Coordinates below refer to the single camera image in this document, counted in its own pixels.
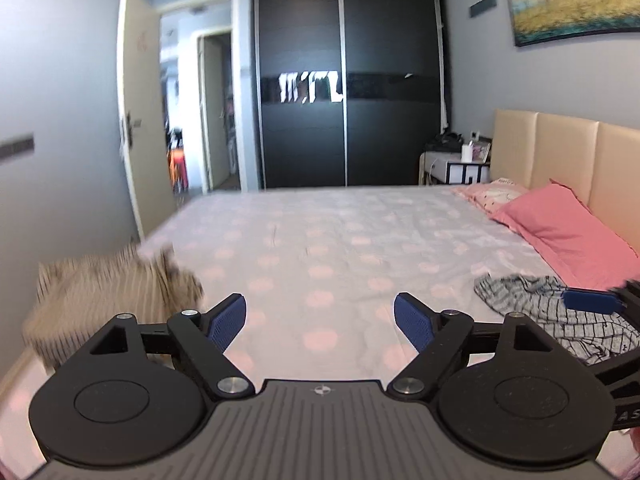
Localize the person's left hand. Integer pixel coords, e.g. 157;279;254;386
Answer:
627;427;640;466

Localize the grey checked garment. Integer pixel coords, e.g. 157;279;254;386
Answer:
474;274;639;365

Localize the olive striped folded top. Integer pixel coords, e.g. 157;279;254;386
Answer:
22;245;203;370

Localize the beige padded headboard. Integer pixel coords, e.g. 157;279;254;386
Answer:
490;110;640;249

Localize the patterned light pink pillow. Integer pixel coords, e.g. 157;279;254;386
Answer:
452;178;529;214

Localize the white cup on nightstand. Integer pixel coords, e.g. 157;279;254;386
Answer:
461;142;474;164

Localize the white bedside table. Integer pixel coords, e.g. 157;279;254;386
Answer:
418;152;489;185

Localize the black bag on nightstand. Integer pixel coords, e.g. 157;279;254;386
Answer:
425;131;464;153

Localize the framed landscape painting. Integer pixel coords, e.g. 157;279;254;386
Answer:
508;0;639;48

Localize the black sliding wardrobe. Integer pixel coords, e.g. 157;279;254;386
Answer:
253;0;447;188

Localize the cream bedroom door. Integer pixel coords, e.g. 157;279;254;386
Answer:
116;0;176;238

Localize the pink picture frame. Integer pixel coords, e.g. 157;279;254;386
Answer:
472;141;491;164

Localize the grey wall speaker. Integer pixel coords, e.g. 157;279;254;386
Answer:
469;0;498;18

